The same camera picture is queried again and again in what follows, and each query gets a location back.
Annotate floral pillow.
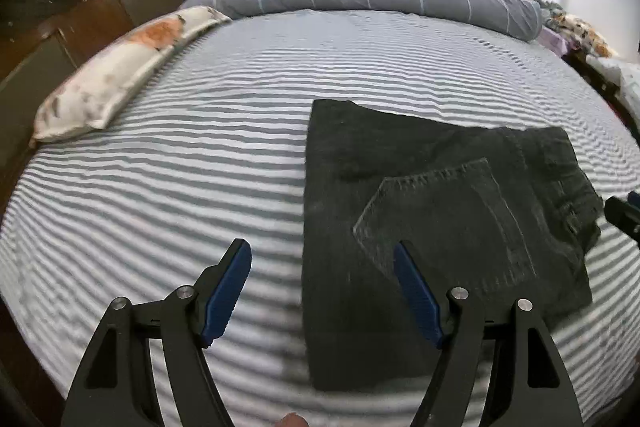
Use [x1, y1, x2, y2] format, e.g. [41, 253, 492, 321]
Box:
[32, 5, 231, 143]

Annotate dark grey denim pants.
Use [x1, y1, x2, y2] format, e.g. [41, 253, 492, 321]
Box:
[302, 100, 603, 392]

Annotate grey white striped bed sheet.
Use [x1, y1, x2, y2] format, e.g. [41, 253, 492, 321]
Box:
[1, 10, 639, 426]

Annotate pile of patterned bedding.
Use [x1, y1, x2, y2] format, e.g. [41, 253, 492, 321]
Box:
[534, 0, 618, 58]

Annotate carved wooden headboard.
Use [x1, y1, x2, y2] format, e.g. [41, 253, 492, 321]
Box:
[1, 0, 183, 202]

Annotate person's left hand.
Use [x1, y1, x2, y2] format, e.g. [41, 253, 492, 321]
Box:
[274, 412, 309, 427]

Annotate white dotted cloth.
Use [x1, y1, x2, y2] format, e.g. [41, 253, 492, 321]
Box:
[587, 55, 640, 121]

